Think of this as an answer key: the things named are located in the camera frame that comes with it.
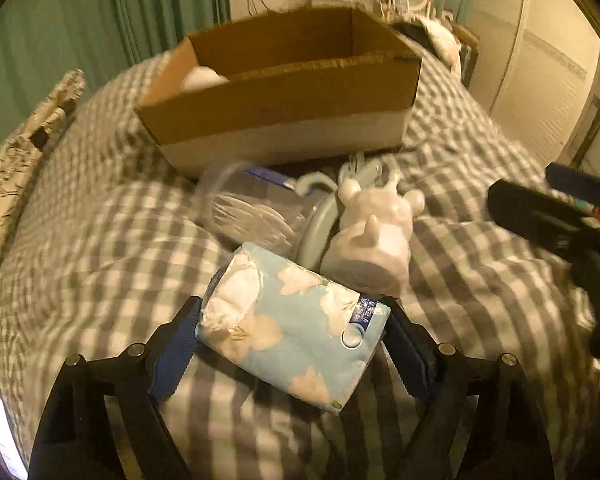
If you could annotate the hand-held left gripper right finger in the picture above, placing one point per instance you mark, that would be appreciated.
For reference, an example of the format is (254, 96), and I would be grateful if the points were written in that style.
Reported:
(411, 360)

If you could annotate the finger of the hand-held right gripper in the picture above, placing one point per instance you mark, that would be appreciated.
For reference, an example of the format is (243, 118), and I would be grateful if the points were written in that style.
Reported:
(580, 190)
(535, 212)

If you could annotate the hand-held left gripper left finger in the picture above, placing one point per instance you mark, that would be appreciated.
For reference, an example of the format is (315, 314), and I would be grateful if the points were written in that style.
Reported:
(172, 360)

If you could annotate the light blue floral tissue pack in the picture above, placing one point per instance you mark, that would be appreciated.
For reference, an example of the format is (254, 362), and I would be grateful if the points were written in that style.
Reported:
(290, 330)

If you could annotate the brown cardboard box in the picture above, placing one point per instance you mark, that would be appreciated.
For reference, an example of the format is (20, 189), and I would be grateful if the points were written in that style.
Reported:
(280, 110)

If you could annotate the white rhino figurine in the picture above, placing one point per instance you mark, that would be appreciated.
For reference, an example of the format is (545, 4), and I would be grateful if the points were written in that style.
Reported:
(370, 245)

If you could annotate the grey white checked blanket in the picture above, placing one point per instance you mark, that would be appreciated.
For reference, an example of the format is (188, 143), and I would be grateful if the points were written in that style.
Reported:
(105, 240)

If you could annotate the white wardrobe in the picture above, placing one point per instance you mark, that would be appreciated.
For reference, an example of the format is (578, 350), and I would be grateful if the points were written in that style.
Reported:
(535, 50)

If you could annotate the clear plastic jug grey lid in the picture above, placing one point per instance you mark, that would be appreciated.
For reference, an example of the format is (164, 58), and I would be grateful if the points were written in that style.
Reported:
(250, 210)

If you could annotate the wooden bedside table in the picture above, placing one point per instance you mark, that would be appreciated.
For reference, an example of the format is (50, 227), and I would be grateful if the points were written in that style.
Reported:
(467, 55)

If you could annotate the white plastic hanger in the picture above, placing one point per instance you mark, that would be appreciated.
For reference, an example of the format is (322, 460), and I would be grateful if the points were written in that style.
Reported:
(356, 170)

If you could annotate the black and white cloth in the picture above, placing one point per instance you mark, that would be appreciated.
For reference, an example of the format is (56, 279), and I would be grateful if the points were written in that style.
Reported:
(432, 37)

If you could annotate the floral patterned pillow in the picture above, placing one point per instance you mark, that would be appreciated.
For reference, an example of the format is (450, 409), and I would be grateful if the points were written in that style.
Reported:
(15, 180)

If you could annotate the white soft item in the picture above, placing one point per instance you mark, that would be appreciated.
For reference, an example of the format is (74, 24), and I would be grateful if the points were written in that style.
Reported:
(204, 79)

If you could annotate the green curtain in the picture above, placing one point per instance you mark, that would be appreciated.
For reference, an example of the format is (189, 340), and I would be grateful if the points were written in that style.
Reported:
(80, 15)

